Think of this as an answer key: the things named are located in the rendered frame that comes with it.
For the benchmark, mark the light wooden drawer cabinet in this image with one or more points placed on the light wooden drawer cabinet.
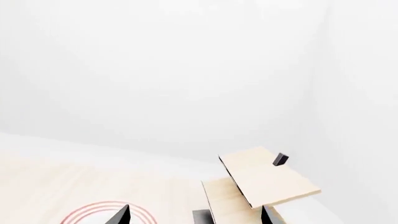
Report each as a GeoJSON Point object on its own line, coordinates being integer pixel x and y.
{"type": "Point", "coordinates": [227, 200]}

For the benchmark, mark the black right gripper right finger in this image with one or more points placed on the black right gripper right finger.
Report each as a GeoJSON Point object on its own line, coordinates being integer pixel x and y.
{"type": "Point", "coordinates": [266, 215]}

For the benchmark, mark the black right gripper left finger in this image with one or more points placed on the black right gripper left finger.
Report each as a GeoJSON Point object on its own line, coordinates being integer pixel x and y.
{"type": "Point", "coordinates": [121, 217]}

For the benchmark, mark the white bowl with red rings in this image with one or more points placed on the white bowl with red rings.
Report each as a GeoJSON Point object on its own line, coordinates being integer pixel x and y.
{"type": "Point", "coordinates": [84, 214]}

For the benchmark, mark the light wooden drawer front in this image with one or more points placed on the light wooden drawer front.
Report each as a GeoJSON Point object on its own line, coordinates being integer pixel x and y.
{"type": "Point", "coordinates": [267, 177]}

